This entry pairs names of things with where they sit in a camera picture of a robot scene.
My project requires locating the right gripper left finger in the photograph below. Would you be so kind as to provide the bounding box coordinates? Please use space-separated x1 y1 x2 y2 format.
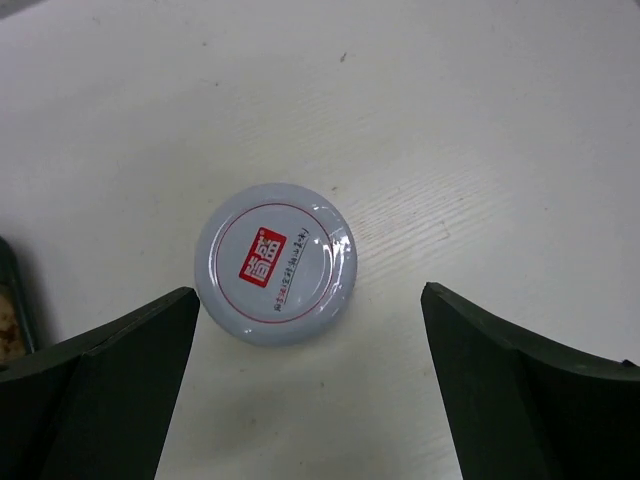
1 287 200 479

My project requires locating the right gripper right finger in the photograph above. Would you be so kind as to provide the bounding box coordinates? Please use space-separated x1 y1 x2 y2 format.
421 282 639 479

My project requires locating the red label spice jar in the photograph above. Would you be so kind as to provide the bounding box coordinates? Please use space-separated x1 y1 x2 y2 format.
194 183 358 347

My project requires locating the black rectangular tray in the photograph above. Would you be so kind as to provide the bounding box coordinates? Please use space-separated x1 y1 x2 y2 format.
0 239 39 359

